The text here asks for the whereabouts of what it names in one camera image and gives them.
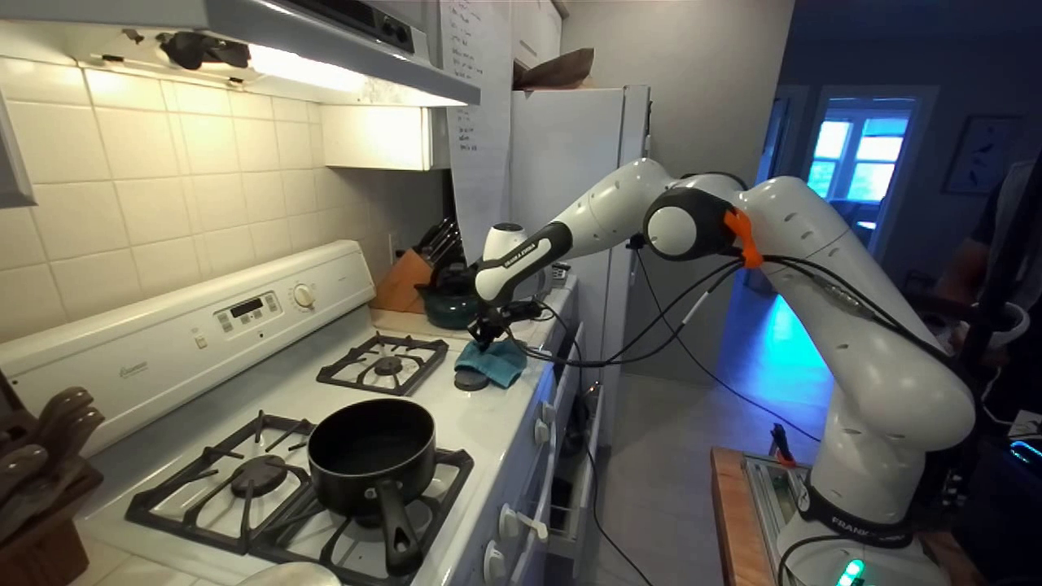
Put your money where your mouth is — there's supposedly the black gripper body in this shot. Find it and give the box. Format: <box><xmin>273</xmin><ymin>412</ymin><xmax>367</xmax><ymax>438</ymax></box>
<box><xmin>471</xmin><ymin>291</ymin><xmax>519</xmax><ymax>337</ymax></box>

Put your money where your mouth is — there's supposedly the blue terry towel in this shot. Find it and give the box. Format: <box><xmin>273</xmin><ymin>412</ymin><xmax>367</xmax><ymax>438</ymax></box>
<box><xmin>454</xmin><ymin>334</ymin><xmax>533</xmax><ymax>389</ymax></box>

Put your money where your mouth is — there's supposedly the white stove knob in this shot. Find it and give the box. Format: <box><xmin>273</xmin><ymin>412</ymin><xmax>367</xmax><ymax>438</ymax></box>
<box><xmin>527</xmin><ymin>401</ymin><xmax>558</xmax><ymax>450</ymax></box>
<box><xmin>494</xmin><ymin>502</ymin><xmax>553</xmax><ymax>547</ymax></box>
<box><xmin>480</xmin><ymin>536</ymin><xmax>514</xmax><ymax>586</ymax></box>

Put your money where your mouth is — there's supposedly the small black stove grate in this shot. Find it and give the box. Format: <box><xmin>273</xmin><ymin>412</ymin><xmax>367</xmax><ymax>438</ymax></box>
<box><xmin>313</xmin><ymin>330</ymin><xmax>454</xmax><ymax>397</ymax></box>

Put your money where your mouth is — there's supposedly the large black stove grate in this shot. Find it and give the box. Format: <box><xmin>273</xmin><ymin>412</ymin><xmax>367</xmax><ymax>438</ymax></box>
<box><xmin>124</xmin><ymin>408</ymin><xmax>480</xmax><ymax>586</ymax></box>

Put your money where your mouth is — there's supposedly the white gas stove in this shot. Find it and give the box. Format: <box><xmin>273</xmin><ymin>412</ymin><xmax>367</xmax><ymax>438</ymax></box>
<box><xmin>0</xmin><ymin>236</ymin><xmax>597</xmax><ymax>586</ymax></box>

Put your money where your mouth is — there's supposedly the dark teal pot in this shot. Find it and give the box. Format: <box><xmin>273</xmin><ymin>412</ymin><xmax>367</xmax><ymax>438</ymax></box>
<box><xmin>418</xmin><ymin>257</ymin><xmax>486</xmax><ymax>333</ymax></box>

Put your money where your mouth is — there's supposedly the wooden knife block with knives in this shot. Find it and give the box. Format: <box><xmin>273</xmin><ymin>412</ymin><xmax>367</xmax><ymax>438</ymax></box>
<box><xmin>372</xmin><ymin>214</ymin><xmax>470</xmax><ymax>315</ymax></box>

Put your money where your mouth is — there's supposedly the white refrigerator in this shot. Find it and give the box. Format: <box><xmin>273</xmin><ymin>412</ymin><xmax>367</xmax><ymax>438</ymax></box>
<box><xmin>504</xmin><ymin>81</ymin><xmax>658</xmax><ymax>450</ymax></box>

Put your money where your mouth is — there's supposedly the brown basket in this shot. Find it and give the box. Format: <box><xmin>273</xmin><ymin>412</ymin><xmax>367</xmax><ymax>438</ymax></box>
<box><xmin>511</xmin><ymin>45</ymin><xmax>599</xmax><ymax>95</ymax></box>

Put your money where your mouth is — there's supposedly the white cabinet above refrigerator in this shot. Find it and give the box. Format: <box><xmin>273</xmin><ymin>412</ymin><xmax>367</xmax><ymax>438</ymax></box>
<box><xmin>507</xmin><ymin>0</ymin><xmax>571</xmax><ymax>72</ymax></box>

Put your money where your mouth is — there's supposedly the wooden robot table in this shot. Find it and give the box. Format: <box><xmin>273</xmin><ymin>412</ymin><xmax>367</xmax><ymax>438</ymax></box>
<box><xmin>707</xmin><ymin>447</ymin><xmax>988</xmax><ymax>586</ymax></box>

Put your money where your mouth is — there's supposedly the steel range hood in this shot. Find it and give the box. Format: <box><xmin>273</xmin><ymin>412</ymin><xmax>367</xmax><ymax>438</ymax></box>
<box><xmin>0</xmin><ymin>0</ymin><xmax>486</xmax><ymax>112</ymax></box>

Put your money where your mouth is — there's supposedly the dark fixture under hood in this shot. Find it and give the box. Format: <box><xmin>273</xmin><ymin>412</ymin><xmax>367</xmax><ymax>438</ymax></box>
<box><xmin>156</xmin><ymin>25</ymin><xmax>253</xmax><ymax>72</ymax></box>

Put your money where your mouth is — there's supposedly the blue lit window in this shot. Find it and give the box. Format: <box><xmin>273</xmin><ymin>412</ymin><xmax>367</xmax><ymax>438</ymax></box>
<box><xmin>803</xmin><ymin>96</ymin><xmax>920</xmax><ymax>209</ymax></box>

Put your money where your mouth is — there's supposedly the dark brown knife block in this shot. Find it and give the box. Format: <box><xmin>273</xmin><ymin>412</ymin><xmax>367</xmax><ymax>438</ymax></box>
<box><xmin>0</xmin><ymin>370</ymin><xmax>110</xmax><ymax>586</ymax></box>

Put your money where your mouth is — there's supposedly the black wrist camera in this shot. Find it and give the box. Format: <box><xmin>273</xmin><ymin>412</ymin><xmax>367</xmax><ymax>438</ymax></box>
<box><xmin>504</xmin><ymin>295</ymin><xmax>547</xmax><ymax>325</ymax></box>

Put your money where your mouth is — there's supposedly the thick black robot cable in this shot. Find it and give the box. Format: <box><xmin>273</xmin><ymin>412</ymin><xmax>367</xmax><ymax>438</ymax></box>
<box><xmin>527</xmin><ymin>251</ymin><xmax>959</xmax><ymax>370</ymax></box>

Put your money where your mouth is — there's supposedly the black saucepan with handle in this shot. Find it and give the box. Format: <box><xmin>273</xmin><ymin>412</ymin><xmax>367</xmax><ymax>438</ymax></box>
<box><xmin>306</xmin><ymin>397</ymin><xmax>440</xmax><ymax>580</ymax></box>

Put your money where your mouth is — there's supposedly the thin black hanging cable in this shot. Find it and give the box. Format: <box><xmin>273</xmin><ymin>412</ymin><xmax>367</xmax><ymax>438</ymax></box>
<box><xmin>631</xmin><ymin>244</ymin><xmax>826</xmax><ymax>447</ymax></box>

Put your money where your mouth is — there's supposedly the orange cable strap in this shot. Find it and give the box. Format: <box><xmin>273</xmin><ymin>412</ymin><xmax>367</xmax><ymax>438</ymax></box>
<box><xmin>722</xmin><ymin>206</ymin><xmax>769</xmax><ymax>272</ymax></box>

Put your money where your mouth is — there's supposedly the red handled clamp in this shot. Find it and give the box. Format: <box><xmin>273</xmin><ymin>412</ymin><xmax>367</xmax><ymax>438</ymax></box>
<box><xmin>766</xmin><ymin>419</ymin><xmax>798</xmax><ymax>468</ymax></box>

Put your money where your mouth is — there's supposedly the aluminium base plate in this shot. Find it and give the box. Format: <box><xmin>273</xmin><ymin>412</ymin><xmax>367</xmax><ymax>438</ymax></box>
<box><xmin>739</xmin><ymin>454</ymin><xmax>824</xmax><ymax>556</ymax></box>

